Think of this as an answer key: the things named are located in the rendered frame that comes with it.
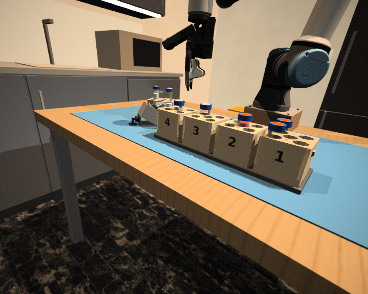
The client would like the light blue bench mat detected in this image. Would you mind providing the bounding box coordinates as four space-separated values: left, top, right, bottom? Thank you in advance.
70 105 368 250

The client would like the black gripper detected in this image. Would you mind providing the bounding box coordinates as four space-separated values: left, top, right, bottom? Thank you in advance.
185 14 216 91

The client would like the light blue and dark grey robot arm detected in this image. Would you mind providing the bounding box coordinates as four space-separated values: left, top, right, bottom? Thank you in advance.
162 0 351 112

